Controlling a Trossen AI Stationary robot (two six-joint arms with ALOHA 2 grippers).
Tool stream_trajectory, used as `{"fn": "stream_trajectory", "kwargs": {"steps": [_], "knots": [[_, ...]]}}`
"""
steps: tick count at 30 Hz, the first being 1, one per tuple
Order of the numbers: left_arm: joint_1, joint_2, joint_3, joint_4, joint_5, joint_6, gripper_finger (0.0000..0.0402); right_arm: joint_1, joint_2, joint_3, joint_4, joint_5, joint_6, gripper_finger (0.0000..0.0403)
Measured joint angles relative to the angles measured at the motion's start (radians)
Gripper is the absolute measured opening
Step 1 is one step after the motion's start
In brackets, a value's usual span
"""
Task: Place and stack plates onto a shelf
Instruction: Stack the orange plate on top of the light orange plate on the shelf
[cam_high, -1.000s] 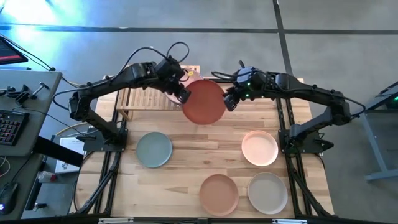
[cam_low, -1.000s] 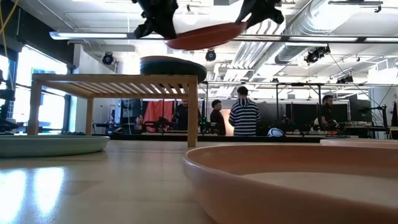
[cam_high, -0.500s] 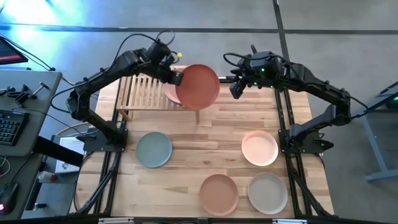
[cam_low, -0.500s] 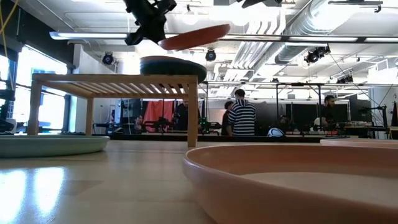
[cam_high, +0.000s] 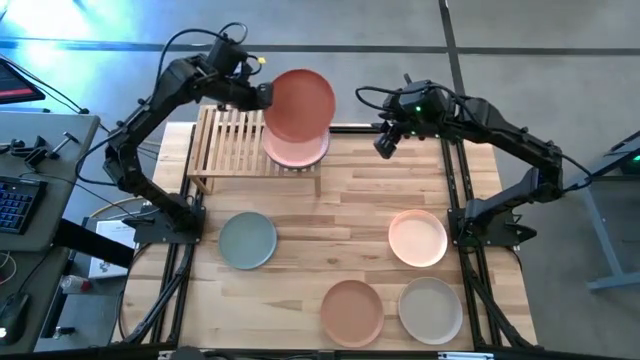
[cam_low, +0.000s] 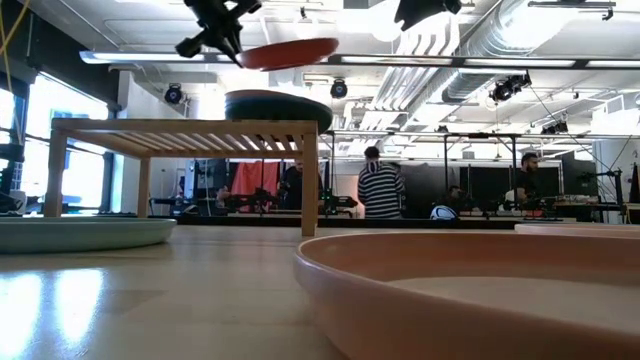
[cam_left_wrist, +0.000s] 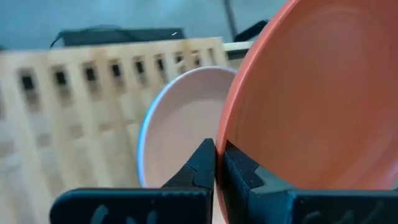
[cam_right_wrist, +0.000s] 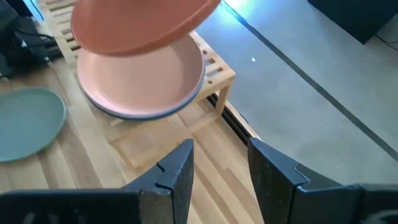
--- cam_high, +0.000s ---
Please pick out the pink plate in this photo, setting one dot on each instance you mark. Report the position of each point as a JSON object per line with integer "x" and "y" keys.
{"x": 295, "y": 154}

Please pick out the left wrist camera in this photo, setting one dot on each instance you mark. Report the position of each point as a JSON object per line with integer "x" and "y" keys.
{"x": 227, "y": 55}

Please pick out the cream peach plate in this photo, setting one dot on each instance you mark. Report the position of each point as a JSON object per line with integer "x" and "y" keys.
{"x": 418, "y": 238}

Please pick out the grey beige plate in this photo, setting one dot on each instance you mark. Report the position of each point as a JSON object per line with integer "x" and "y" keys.
{"x": 430, "y": 311}

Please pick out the terracotta red plate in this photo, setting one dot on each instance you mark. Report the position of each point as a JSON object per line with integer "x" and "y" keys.
{"x": 300, "y": 105}

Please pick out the grey metal table frame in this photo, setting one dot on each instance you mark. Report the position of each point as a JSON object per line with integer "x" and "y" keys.
{"x": 600, "y": 230}

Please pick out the clear bottle red cap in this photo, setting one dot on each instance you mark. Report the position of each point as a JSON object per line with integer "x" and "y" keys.
{"x": 75, "y": 284}

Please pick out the black keyboard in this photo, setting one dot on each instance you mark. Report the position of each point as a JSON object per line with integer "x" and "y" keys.
{"x": 17, "y": 205}

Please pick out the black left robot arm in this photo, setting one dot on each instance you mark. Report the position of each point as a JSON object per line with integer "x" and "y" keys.
{"x": 150, "y": 109}

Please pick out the grey metal hand tool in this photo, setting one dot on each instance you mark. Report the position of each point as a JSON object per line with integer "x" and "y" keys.
{"x": 64, "y": 144}

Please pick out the dark computer monitor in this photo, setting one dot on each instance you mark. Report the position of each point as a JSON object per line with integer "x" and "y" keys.
{"x": 15, "y": 85}

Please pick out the black clamp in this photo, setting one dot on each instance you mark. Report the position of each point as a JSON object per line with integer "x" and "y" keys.
{"x": 35, "y": 155}

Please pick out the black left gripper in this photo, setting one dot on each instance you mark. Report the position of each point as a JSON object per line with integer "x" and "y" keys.
{"x": 235, "y": 92}

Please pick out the sage green plate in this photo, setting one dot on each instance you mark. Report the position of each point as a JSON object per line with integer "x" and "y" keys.
{"x": 247, "y": 241}

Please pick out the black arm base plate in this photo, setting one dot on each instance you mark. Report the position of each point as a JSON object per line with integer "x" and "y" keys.
{"x": 160, "y": 234}
{"x": 460, "y": 235}

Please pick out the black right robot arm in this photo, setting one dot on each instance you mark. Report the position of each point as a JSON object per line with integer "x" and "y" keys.
{"x": 515, "y": 135}

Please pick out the grey desk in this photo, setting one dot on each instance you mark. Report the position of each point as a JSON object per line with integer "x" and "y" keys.
{"x": 56, "y": 200}

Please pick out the black computer mouse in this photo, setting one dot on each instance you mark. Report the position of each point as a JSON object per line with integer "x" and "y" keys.
{"x": 12, "y": 315}

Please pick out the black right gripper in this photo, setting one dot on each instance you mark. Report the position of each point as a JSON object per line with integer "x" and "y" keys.
{"x": 417, "y": 112}

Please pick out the black aluminium table frame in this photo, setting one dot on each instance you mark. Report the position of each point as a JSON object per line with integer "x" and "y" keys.
{"x": 451, "y": 195}

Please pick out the white box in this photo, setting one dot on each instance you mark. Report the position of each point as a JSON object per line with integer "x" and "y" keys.
{"x": 117, "y": 231}

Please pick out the wooden slatted shelf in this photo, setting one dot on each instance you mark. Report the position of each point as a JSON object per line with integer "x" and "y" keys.
{"x": 225, "y": 150}

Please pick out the tan orange plate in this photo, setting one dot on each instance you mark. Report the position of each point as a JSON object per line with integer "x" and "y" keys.
{"x": 352, "y": 314}

